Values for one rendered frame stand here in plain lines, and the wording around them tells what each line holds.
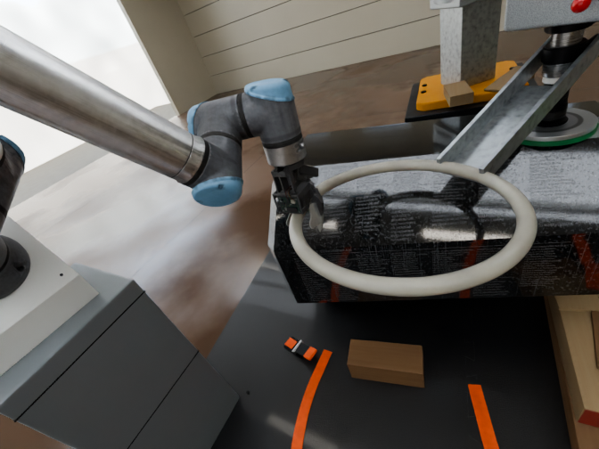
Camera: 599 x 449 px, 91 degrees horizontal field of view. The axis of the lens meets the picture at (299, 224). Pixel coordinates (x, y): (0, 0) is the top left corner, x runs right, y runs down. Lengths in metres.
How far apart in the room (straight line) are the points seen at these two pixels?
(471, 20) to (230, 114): 1.43
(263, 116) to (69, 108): 0.31
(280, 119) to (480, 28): 1.41
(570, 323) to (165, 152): 1.42
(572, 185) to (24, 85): 1.18
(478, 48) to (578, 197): 1.01
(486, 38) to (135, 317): 1.92
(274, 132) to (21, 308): 0.81
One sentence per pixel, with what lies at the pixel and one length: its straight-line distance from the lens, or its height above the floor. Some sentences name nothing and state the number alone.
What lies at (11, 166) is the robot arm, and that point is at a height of 1.26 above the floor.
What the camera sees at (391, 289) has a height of 0.98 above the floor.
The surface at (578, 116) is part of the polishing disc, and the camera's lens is 1.24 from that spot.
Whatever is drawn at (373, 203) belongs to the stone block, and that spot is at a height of 0.74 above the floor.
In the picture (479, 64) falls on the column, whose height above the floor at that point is 0.87.
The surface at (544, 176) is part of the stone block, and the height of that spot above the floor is 0.78.
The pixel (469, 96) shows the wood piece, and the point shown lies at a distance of 1.69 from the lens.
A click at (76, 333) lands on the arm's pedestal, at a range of 1.05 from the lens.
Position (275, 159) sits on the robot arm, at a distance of 0.65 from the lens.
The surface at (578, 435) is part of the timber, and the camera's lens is 1.42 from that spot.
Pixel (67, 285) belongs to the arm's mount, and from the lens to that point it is 1.08.
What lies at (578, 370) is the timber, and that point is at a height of 0.19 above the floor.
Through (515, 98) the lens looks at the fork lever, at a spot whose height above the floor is 1.00.
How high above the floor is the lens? 1.36
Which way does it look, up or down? 35 degrees down
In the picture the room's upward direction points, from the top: 20 degrees counter-clockwise
